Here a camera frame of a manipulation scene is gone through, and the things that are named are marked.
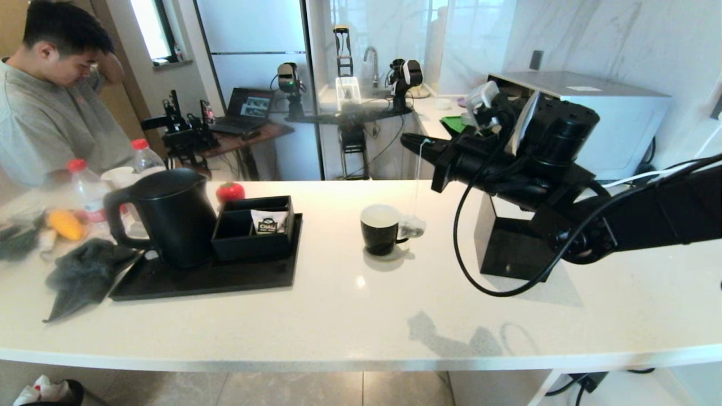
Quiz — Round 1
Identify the white crumpled paper trash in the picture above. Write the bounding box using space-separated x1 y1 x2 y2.
14 375 71 406

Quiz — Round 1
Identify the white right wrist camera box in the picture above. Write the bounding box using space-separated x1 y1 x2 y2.
463 80 502 114

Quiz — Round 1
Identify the black tea organizer box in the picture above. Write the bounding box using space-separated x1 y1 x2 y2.
212 196 297 262

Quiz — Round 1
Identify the black mug white inside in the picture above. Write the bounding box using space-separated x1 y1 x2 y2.
360 204 413 256

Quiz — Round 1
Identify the clear water bottle red cap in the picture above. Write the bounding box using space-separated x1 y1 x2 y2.
131 138 168 174
68 159 113 223

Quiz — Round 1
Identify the black power cable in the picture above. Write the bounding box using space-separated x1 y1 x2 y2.
666 153 722 170

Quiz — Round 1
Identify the black trash bin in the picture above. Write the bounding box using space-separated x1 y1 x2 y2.
12 379 85 406

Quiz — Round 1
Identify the black teleoperation rig stand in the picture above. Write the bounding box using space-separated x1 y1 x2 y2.
285 25 415 181

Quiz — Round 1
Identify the green and black tray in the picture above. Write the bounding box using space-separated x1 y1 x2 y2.
439 116 470 137

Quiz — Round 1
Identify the red tomato shaped toy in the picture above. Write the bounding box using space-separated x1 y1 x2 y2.
216 182 246 203

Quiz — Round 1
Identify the black adapter cable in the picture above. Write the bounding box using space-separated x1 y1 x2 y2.
544 367 658 406

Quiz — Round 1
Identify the white power cable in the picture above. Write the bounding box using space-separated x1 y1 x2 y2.
601 121 722 188

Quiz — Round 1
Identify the brown wooden desk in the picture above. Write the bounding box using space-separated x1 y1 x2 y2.
197 121 295 181

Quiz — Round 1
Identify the white translucent basket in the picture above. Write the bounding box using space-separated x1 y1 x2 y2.
335 77 362 112

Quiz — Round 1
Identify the silver microwave oven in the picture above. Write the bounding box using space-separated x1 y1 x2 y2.
488 71 672 181

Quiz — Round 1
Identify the black rectangular serving tray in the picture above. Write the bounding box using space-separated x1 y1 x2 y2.
108 213 303 301

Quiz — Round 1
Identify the dark grey cloth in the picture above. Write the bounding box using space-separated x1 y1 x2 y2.
44 238 139 323

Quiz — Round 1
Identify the person in grey shirt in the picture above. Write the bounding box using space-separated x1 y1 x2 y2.
0 0 136 189

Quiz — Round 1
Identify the black laptop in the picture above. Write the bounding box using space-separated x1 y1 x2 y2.
210 88 276 136

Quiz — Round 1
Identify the white tea bag packet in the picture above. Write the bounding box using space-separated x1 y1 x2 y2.
251 210 289 235

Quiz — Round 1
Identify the window with dark frame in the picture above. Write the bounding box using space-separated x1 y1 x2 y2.
129 0 181 67

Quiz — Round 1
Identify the translucent white plastic cup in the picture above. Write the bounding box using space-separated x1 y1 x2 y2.
100 166 139 189

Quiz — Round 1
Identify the chrome kitchen faucet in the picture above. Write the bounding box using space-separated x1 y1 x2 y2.
363 47 381 91

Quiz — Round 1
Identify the white refrigerator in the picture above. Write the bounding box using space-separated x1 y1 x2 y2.
193 0 325 181

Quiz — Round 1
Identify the black electric kettle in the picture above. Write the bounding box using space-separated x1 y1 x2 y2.
103 168 218 270

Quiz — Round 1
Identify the grey power adapter brick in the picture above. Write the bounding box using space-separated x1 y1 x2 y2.
567 372 609 394

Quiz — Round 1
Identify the black tissue box white lid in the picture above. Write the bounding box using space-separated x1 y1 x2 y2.
474 195 565 283

